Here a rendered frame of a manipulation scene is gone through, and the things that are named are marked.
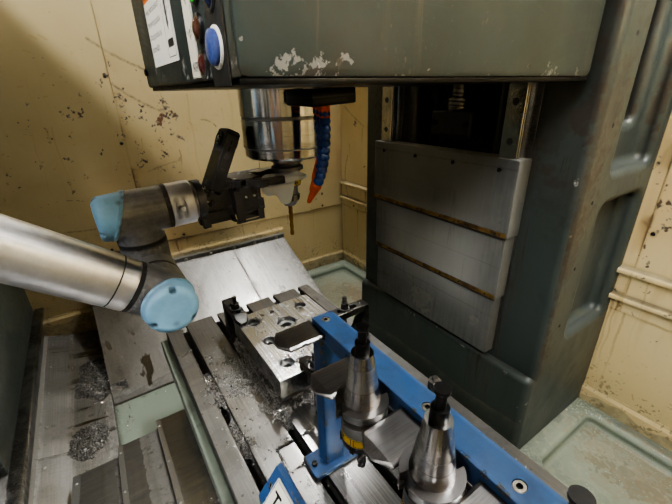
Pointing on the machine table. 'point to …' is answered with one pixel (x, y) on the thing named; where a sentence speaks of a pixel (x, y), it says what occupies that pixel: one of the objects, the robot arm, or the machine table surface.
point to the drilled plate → (287, 374)
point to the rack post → (329, 428)
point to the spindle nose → (275, 126)
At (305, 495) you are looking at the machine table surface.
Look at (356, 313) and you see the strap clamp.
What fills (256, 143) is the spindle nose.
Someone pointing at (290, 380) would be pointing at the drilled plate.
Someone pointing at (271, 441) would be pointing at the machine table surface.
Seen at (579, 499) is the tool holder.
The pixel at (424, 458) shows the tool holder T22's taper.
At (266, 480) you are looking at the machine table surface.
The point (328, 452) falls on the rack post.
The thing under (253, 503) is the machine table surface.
